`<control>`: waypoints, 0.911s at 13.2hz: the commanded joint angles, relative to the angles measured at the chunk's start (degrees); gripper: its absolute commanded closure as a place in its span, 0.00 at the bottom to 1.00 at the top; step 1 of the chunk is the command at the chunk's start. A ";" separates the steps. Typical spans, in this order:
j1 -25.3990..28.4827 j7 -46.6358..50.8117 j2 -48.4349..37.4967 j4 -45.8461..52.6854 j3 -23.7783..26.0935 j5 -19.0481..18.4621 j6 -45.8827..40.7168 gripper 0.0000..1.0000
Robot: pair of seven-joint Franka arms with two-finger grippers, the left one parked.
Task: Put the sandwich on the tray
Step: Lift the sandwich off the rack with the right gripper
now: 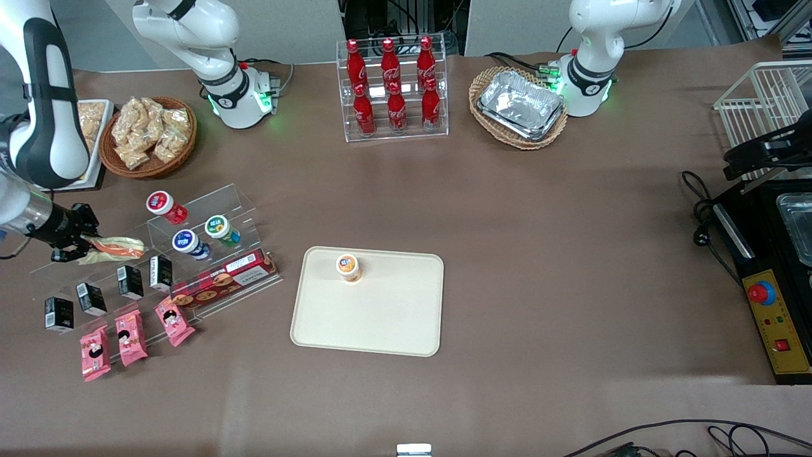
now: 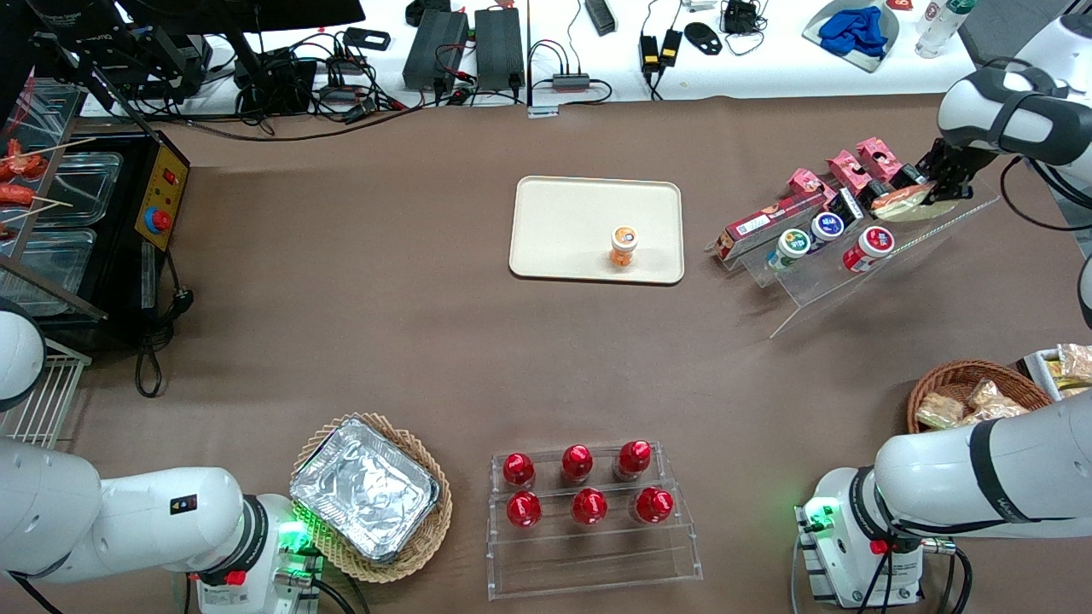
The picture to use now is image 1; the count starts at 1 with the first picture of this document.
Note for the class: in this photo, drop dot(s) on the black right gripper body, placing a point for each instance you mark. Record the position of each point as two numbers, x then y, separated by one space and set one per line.
64 229

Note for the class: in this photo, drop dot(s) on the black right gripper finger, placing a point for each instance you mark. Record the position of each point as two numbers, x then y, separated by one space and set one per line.
71 256
91 239

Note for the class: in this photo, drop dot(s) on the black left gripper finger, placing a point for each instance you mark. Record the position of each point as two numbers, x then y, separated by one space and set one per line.
752 150
748 168

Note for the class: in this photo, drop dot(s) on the plastic sandwich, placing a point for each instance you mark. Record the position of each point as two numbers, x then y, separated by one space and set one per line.
117 247

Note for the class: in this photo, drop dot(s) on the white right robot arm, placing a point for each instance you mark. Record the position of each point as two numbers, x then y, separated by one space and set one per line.
47 108

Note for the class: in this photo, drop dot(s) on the white rectangular snack tray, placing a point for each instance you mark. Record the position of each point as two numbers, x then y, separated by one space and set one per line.
106 127

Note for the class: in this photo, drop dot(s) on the aluminium foil tray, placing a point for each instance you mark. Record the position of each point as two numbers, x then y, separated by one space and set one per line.
520 98
536 134

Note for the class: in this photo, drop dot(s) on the cream plastic serving tray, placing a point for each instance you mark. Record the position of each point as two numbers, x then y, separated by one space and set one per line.
380 311

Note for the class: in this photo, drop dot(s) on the small black carton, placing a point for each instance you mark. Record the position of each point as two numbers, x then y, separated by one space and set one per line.
161 273
130 282
91 299
59 314

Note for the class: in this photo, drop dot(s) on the steel pan in machine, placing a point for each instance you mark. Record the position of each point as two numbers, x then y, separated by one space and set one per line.
798 225

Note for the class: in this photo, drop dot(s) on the red lid drink bottle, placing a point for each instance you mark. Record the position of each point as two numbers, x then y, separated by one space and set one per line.
163 205

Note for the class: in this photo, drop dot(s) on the black machine with yellow panel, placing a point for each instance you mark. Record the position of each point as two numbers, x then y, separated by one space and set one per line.
761 254

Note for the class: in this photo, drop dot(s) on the clear bag of crackers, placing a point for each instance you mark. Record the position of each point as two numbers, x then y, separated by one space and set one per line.
125 120
176 119
148 120
170 146
132 156

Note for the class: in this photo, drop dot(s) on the blue lid drink bottle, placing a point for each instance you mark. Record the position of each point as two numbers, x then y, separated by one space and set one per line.
188 244

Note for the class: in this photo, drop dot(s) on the clear pack of rice crackers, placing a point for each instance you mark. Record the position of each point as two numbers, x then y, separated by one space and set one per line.
93 130
92 111

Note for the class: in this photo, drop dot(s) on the pink snack packet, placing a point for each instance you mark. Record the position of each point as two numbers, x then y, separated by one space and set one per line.
131 338
174 321
95 353

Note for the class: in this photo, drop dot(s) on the dark brown wicker basket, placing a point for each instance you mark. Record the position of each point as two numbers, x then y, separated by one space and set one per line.
181 155

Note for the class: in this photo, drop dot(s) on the clear acrylic stepped display stand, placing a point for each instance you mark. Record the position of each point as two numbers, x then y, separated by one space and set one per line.
216 206

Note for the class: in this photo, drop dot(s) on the green lid drink bottle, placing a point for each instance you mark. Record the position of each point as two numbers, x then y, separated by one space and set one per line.
221 229

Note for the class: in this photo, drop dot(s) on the red cookie box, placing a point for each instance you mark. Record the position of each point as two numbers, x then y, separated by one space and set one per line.
222 279

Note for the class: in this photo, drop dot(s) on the orange lid yogurt cup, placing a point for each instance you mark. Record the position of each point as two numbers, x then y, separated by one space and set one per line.
348 267

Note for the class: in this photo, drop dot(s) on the light tan wicker basket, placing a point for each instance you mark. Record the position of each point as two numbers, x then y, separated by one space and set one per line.
488 130

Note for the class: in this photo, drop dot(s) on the red cola bottle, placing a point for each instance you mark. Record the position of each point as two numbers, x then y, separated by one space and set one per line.
364 111
431 106
390 62
426 60
397 109
356 63

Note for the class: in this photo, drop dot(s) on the clear acrylic bottle rack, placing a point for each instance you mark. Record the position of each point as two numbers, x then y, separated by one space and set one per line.
380 136

